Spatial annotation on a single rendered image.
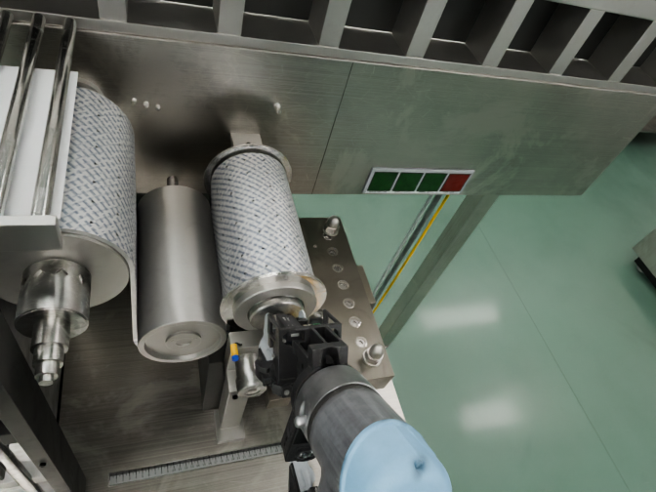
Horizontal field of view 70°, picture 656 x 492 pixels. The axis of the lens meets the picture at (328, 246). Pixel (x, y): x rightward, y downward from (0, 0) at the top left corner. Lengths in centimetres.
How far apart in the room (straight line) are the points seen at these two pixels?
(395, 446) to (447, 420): 183
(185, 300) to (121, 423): 35
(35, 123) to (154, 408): 56
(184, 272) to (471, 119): 61
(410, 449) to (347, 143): 66
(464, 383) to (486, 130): 148
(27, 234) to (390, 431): 34
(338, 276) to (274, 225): 36
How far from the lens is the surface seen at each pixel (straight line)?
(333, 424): 39
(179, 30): 74
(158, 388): 97
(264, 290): 60
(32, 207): 48
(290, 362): 51
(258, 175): 72
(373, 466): 34
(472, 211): 152
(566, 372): 266
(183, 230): 74
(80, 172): 58
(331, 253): 104
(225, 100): 80
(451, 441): 214
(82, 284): 54
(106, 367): 100
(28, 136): 58
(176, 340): 69
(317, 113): 84
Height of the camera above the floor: 179
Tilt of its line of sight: 47 degrees down
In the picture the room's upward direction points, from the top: 22 degrees clockwise
